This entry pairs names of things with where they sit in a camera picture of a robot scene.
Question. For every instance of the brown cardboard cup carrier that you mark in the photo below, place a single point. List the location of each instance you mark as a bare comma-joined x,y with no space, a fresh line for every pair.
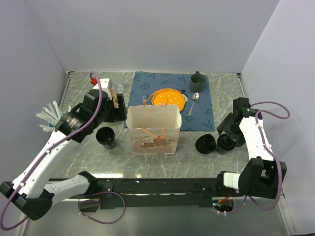
114,98

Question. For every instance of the black takeout coffee cup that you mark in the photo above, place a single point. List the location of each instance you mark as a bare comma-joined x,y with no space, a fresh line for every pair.
224,147

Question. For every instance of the beige paper takeout bag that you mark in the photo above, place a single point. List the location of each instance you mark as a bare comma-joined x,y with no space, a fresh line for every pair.
154,129

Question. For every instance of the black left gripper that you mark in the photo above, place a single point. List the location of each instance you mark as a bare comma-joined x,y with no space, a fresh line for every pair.
122,111

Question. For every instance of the small clear glass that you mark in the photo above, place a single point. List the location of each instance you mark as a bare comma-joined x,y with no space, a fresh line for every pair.
120,88

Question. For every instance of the dark green mug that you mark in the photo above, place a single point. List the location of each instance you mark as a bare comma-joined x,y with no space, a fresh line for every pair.
197,81

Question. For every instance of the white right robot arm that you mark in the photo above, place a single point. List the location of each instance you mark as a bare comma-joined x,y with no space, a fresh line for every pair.
262,176

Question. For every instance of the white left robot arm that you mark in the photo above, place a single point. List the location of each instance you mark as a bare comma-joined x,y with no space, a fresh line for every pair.
31,192

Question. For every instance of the blue alphabet cloth mat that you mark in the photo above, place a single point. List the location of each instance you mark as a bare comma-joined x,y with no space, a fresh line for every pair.
202,119

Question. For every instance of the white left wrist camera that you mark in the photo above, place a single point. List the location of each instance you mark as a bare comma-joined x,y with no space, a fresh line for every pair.
106,85

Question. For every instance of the silver spoon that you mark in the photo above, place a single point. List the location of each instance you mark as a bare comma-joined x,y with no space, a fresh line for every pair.
195,97

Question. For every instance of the silver fork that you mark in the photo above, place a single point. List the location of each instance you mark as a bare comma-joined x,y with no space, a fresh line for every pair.
144,99

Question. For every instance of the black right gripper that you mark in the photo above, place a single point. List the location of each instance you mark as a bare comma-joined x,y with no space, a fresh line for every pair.
225,126

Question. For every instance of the stack of black cup lids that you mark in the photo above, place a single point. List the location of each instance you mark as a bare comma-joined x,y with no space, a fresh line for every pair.
205,144

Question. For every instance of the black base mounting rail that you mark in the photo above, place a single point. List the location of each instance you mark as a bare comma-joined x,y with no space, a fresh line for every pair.
155,192

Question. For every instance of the orange polka dot plate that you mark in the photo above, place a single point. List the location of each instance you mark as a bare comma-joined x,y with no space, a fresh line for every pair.
168,96

